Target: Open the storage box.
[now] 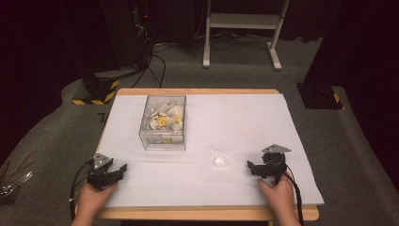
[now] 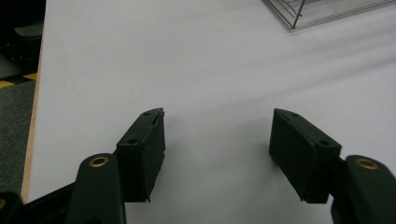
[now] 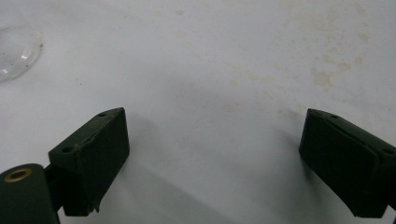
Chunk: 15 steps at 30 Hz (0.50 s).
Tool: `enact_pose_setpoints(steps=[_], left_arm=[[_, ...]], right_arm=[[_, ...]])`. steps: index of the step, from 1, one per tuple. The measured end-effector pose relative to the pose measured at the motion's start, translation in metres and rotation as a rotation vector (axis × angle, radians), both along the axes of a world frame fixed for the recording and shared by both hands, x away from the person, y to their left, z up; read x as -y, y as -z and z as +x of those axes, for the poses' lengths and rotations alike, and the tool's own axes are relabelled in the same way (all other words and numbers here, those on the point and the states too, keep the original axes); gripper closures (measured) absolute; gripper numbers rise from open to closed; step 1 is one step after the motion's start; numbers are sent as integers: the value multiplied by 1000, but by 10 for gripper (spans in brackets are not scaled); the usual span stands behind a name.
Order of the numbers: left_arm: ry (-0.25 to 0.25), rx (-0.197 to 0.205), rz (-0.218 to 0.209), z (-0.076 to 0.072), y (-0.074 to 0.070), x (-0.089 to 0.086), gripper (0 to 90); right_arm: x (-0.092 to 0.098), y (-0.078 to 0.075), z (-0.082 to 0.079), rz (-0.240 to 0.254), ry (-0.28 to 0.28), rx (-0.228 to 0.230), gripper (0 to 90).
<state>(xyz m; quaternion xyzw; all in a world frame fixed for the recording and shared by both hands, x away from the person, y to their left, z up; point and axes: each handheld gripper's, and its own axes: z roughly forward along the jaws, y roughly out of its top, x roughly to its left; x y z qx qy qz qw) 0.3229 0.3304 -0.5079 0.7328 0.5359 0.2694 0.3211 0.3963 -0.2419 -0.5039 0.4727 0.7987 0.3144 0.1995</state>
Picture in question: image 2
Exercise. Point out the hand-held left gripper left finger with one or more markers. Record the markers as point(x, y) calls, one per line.
point(141, 158)

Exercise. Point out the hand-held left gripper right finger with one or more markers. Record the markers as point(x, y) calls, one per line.
point(299, 155)

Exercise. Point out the clear acrylic box case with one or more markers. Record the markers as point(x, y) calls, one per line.
point(314, 12)

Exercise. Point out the wooden table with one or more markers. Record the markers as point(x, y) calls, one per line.
point(30, 146)

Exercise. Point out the white table mat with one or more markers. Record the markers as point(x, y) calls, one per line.
point(218, 68)

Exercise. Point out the black stand base yellow stripes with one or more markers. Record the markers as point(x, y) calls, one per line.
point(18, 79)

